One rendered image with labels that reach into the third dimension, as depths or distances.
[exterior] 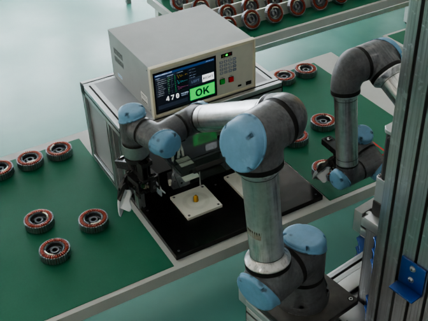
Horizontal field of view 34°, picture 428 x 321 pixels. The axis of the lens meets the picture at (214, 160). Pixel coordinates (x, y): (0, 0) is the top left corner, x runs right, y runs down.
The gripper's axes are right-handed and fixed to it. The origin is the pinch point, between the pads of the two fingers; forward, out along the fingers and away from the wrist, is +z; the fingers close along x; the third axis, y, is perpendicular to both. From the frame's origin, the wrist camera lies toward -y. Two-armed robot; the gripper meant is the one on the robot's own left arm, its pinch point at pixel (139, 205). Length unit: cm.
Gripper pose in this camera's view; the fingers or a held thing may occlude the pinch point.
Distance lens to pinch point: 210.7
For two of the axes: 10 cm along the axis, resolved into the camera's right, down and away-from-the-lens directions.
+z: 0.4, 8.1, 5.9
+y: 6.1, 4.5, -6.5
